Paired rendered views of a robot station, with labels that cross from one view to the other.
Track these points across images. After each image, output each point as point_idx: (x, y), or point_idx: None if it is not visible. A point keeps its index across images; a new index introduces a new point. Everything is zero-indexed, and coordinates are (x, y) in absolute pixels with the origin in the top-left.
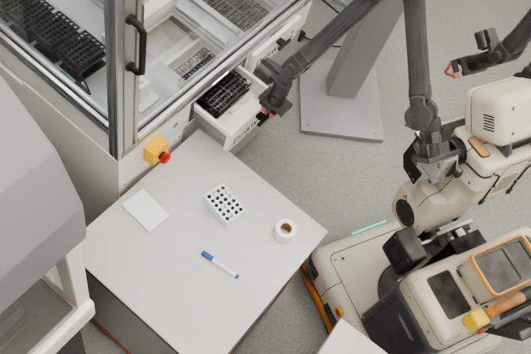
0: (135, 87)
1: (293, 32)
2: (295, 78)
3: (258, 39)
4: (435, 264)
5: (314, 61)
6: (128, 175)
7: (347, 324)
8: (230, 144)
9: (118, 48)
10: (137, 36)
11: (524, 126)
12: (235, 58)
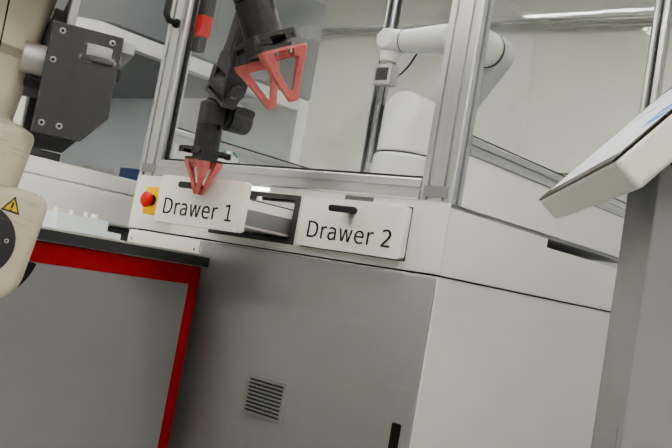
0: (175, 62)
1: (389, 235)
2: (220, 103)
3: (320, 173)
4: None
5: (223, 54)
6: (138, 223)
7: None
8: (159, 200)
9: None
10: None
11: None
12: (281, 168)
